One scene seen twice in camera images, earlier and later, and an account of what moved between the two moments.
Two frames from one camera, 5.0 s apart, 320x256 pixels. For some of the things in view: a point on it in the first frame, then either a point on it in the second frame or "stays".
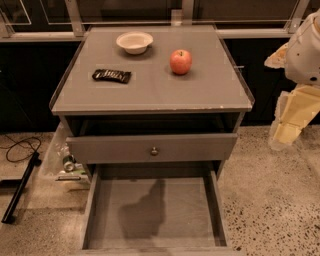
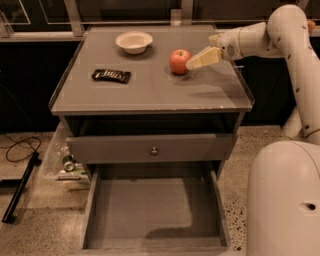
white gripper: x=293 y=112 -> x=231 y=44
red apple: x=181 y=61 stays
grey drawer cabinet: x=151 y=96 stays
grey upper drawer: x=134 y=149 stays
